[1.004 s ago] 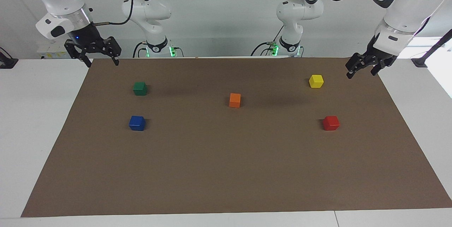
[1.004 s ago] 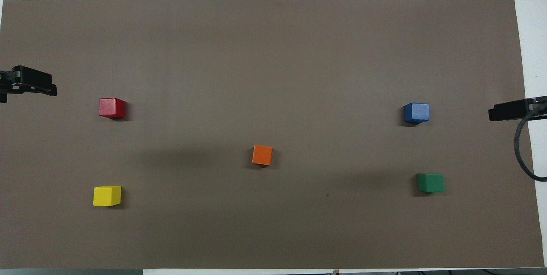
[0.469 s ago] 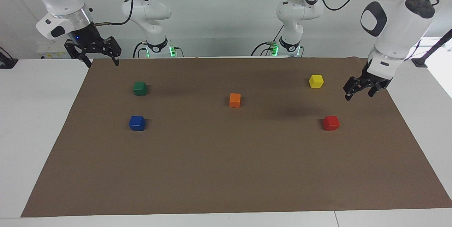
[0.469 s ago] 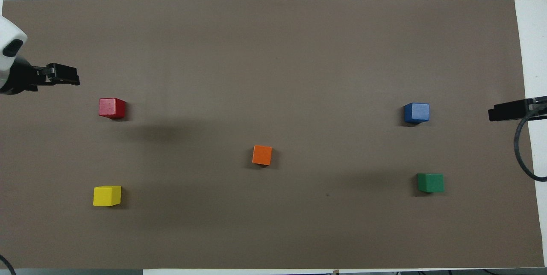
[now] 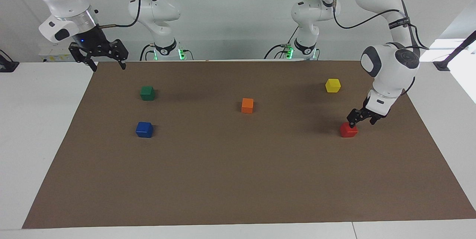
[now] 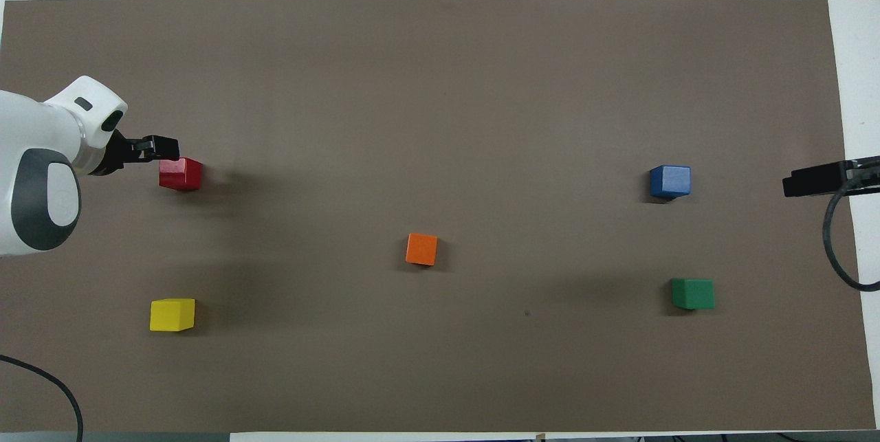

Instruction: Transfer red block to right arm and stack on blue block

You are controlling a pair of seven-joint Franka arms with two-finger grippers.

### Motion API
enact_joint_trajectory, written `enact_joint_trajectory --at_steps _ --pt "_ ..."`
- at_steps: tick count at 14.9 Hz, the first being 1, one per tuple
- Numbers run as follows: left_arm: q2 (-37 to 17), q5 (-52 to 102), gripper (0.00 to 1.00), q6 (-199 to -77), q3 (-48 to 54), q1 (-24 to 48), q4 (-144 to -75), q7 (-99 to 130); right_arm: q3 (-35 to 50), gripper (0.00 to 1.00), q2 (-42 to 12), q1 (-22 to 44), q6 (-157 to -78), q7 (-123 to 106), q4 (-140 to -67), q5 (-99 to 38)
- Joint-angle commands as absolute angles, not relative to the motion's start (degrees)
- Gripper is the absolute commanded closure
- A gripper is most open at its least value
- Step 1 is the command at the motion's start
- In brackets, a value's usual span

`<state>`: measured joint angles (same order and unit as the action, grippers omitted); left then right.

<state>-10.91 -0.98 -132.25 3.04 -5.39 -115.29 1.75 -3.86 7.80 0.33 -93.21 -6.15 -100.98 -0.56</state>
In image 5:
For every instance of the green cube block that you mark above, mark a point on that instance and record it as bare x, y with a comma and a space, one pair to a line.
147, 93

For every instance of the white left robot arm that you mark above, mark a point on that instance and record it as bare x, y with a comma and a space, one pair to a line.
390, 68

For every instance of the orange cube block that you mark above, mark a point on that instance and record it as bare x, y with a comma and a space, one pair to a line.
247, 105

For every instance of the black table clamp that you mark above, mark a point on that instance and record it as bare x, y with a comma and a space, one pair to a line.
7, 66

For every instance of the black angled stand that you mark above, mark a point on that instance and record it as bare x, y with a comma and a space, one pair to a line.
455, 51

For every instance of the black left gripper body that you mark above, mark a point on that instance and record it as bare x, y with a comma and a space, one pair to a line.
366, 113

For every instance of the brown table mat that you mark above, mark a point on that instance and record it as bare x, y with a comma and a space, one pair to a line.
238, 172

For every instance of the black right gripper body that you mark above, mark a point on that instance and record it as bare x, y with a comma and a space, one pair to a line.
95, 44

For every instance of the yellow cube block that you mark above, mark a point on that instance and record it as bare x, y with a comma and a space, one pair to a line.
333, 85

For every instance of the blue cube block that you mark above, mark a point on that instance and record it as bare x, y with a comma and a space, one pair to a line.
144, 129

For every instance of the red cube block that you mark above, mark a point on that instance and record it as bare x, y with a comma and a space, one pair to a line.
349, 131

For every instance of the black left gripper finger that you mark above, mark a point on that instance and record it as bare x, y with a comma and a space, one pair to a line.
353, 121
374, 120

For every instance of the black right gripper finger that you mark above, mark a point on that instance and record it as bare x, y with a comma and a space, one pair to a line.
122, 62
93, 64

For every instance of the white box with labels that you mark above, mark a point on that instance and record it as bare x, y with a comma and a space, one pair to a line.
52, 55

